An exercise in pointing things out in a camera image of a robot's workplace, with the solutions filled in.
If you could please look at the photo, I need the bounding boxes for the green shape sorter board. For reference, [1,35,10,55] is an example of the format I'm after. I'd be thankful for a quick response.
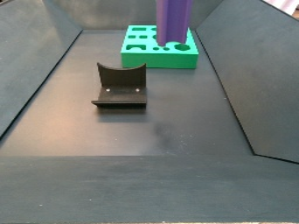
[120,25,199,69]

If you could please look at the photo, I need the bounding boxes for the purple arch block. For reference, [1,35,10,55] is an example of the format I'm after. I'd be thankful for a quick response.
[156,0,192,46]

